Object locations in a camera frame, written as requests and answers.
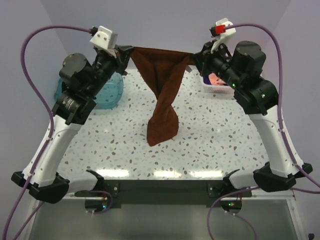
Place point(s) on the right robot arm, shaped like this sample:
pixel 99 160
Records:
pixel 259 98

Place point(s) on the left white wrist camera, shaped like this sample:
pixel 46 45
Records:
pixel 105 39

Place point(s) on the blue transparent plastic tray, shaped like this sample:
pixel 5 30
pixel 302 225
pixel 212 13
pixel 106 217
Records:
pixel 111 93

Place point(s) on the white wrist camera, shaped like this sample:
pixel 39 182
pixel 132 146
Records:
pixel 220 34
pixel 105 39

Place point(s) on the purple towel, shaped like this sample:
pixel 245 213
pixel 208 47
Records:
pixel 206 80

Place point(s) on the pink towel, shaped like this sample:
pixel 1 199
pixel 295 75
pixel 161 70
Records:
pixel 216 81

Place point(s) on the white plastic basket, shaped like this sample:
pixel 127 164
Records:
pixel 216 89

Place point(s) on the brown towel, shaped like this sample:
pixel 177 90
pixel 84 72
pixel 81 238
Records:
pixel 162 70

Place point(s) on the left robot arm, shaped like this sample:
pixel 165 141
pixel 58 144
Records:
pixel 83 81

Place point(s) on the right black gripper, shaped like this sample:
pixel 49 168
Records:
pixel 204 59

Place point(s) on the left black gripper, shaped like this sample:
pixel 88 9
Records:
pixel 123 52

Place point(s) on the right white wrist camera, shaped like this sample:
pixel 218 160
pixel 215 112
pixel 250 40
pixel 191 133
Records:
pixel 220 34

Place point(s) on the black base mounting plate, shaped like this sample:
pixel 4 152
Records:
pixel 156 192

